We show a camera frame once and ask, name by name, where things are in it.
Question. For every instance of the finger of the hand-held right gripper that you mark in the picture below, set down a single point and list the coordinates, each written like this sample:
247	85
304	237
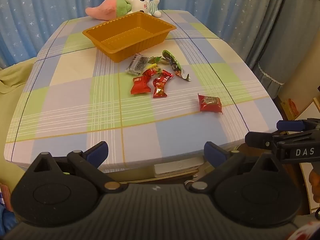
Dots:
260	139
287	125

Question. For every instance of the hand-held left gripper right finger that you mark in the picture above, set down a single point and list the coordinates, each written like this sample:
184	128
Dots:
215	152

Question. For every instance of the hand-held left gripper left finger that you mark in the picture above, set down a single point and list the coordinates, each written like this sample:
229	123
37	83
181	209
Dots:
98	152

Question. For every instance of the dark red white-lettered packet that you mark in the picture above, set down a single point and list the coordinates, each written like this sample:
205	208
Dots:
210	103

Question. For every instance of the large red candy wrapper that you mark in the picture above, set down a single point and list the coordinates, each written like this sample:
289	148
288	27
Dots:
140	85

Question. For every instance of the small red twist candy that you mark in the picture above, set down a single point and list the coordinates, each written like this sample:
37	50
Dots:
160	86

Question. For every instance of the long green and silver packet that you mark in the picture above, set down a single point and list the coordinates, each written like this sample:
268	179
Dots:
175	66

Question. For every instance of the black and clear snack packet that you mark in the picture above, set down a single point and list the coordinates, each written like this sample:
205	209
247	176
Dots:
137	64

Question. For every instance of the yellow snack packet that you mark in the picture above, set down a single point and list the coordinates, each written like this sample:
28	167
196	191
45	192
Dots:
153	68

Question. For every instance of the green candy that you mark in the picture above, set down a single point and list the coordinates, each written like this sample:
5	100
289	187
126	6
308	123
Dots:
155	60

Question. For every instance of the orange plastic tray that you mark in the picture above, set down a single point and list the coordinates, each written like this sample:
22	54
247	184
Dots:
117	37

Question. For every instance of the person's right hand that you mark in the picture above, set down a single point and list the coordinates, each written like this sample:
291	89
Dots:
314	182

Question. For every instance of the orange packet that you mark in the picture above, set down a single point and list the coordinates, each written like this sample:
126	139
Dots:
292	108

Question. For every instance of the cream wooden cabinet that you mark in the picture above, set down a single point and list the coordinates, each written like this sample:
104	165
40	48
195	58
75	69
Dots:
310	110

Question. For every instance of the plaid tablecloth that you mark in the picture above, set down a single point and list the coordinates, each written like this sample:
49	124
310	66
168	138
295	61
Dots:
75	105

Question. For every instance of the red and white printed clothing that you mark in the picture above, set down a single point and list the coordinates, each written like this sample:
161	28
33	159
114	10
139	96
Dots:
307	233

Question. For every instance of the grey-blue lace-trimmed cloth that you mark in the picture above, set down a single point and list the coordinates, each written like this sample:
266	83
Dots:
287	42

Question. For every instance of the light green sofa cover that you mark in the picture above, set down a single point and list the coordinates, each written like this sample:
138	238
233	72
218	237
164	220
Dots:
10	85

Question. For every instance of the blue patterned cloth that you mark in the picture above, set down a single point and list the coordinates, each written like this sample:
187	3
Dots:
5	217

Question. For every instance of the pink and green plush toy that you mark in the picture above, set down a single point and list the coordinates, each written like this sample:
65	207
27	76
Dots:
105	8

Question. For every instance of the white bunny plush toy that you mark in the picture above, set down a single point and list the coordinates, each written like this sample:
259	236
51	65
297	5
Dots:
140	3

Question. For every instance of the blue star-print curtain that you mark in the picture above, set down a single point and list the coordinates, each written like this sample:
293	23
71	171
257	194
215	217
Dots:
50	5

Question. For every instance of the wooden table frame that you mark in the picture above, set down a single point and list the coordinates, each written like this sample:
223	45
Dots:
140	177

